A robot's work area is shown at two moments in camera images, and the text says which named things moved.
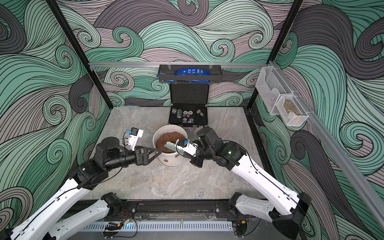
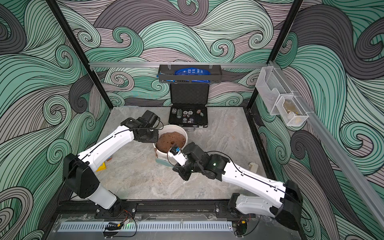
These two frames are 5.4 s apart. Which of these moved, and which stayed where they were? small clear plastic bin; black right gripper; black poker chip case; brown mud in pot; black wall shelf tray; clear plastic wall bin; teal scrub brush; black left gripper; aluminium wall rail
Moved: teal scrub brush; black left gripper; black right gripper
Stayed: black poker chip case; aluminium wall rail; small clear plastic bin; clear plastic wall bin; black wall shelf tray; brown mud in pot
